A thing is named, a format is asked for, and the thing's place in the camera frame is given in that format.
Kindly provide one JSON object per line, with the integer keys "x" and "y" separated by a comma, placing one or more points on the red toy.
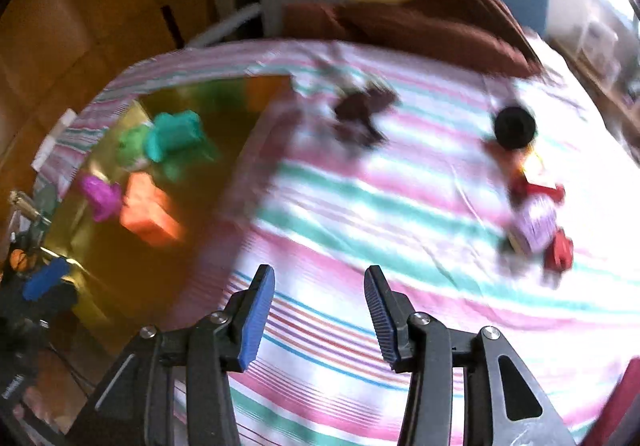
{"x": 557, "y": 251}

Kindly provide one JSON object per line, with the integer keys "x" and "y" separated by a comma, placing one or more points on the black round container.
{"x": 515, "y": 128}

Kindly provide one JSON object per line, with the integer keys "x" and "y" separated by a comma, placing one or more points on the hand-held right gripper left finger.
{"x": 257, "y": 321}

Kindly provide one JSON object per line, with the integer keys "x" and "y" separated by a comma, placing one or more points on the small red bottle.
{"x": 540, "y": 191}

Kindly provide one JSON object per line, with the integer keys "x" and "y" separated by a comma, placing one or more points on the red cloth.
{"x": 615, "y": 401}

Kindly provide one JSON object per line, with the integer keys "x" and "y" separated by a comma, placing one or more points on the wooden shelf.
{"x": 610, "y": 96}

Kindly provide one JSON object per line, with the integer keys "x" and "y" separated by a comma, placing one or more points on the purple ball toy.
{"x": 535, "y": 226}

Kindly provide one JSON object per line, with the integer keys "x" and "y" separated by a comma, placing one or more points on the magenta toy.
{"x": 100, "y": 193}

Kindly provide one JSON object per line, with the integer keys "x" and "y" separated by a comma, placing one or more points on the wooden wardrobe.
{"x": 100, "y": 26}

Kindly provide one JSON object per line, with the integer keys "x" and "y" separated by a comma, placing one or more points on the white bed frame rail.
{"x": 230, "y": 24}

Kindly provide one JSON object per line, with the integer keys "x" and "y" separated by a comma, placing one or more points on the gold tin box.
{"x": 210, "y": 226}

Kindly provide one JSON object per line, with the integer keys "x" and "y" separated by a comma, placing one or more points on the white cardboard box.
{"x": 595, "y": 44}

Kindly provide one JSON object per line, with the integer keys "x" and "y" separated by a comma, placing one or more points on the striped bedsheet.
{"x": 375, "y": 206}

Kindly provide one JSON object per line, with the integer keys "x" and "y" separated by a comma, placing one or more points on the brown scalp massage brush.
{"x": 360, "y": 109}

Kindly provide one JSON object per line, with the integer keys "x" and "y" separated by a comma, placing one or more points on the gold bottle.
{"x": 27, "y": 208}

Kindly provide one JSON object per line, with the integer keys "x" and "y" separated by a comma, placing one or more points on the orange translucent toy piece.
{"x": 531, "y": 165}

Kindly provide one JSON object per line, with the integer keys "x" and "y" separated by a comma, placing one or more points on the brown blanket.
{"x": 425, "y": 31}

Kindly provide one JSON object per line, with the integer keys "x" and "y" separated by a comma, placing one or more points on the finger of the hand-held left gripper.
{"x": 45, "y": 278}

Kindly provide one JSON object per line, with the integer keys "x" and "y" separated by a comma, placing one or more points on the teal green toy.
{"x": 172, "y": 134}

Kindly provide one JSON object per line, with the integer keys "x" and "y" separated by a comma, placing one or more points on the light green round toy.
{"x": 131, "y": 146}

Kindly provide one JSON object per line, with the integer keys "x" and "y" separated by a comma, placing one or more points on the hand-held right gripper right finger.
{"x": 382, "y": 321}

